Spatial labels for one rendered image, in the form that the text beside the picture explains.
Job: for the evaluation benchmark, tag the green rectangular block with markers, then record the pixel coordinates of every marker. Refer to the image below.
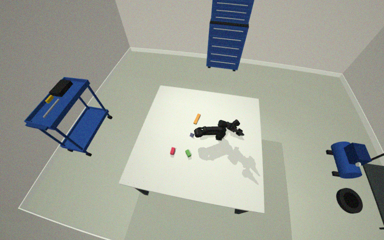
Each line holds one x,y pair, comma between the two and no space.
188,153

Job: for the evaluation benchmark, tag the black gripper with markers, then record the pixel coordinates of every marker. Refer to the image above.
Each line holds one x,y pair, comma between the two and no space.
233,129

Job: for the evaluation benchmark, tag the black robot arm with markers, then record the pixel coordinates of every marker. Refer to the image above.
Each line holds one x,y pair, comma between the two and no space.
219,131

